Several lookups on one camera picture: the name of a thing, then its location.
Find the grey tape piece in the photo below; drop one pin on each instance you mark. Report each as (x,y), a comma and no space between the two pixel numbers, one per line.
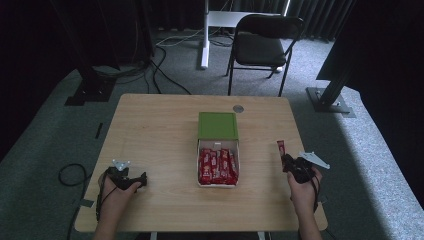
(86,203)

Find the person's right hand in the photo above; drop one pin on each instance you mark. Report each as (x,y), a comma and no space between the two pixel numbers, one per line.
(303,196)

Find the person's left hand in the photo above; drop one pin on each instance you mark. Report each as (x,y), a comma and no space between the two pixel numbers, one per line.
(111,201)

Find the dark curtain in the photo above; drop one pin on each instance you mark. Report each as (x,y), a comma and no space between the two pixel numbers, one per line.
(320,16)

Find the row of red packets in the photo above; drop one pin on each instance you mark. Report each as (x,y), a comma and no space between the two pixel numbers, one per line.
(217,166)

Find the red snack packet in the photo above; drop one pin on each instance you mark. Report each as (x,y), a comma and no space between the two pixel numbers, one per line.
(281,147)

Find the black metal stand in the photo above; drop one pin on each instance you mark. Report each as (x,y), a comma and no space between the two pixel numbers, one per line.
(91,90)
(328,100)

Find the white table leg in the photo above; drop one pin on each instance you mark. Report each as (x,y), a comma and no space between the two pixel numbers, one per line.
(154,236)
(261,236)

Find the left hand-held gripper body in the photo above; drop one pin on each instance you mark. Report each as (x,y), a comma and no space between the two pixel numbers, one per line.
(120,178)

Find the round grey table grommet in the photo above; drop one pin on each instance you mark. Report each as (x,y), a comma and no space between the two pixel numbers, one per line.
(238,108)

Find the white drawer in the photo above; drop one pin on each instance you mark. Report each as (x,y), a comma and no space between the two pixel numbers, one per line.
(208,144)

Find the black folding chair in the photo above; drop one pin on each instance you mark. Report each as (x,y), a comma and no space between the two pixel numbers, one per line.
(259,50)

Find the black tape strip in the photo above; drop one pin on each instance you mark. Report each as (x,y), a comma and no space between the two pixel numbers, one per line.
(98,130)

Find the white desk frame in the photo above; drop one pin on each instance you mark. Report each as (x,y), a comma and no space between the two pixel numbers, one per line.
(205,40)

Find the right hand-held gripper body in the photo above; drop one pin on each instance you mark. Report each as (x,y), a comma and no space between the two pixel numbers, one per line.
(303,171)

